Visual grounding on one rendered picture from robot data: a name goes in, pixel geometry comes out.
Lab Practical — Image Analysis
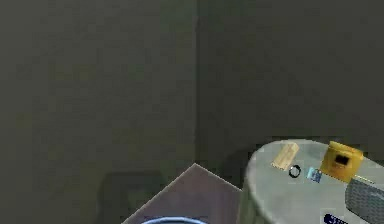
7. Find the tan wooden block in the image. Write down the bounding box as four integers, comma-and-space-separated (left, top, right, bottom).
270, 142, 300, 172

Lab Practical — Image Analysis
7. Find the yellow box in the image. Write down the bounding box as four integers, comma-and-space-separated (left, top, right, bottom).
319, 140, 365, 184

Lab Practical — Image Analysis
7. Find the small black ring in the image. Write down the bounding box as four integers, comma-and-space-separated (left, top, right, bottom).
288, 165, 302, 179

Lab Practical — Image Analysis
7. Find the small light blue card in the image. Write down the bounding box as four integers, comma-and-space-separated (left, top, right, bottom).
306, 167, 323, 184

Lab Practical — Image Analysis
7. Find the grey round table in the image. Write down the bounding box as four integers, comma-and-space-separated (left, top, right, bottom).
239, 138, 384, 224

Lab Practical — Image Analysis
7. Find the blue round rim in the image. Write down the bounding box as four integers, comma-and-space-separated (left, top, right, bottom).
141, 216, 210, 224

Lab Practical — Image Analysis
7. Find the dark blue flat object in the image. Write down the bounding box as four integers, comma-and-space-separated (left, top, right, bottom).
323, 213, 350, 224

